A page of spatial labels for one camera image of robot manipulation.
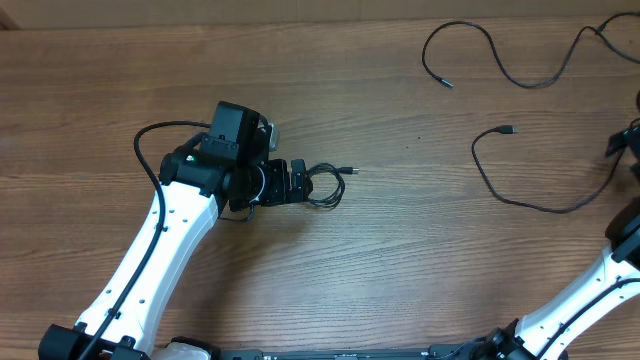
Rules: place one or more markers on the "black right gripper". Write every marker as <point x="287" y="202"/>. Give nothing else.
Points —
<point x="628" y="137"/>

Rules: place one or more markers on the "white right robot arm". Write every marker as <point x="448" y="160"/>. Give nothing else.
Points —
<point x="610" y="281"/>

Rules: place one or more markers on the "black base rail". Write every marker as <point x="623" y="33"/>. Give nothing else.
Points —
<point x="186" y="349"/>

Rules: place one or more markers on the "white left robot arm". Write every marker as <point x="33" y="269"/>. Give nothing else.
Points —
<point x="224" y="166"/>

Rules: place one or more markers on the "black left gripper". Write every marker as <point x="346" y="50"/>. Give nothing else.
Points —
<point x="280" y="191"/>

